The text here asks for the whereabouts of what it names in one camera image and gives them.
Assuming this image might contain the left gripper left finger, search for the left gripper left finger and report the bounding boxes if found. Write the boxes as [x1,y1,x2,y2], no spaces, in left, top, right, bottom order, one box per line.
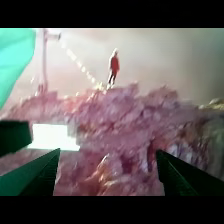
[0,147,62,197]

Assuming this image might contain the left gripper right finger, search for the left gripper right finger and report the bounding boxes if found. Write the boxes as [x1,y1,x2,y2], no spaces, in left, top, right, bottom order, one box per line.
[155,149,224,197]

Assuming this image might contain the light green garment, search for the light green garment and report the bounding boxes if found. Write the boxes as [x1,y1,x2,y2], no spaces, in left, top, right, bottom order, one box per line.
[0,28,37,109]

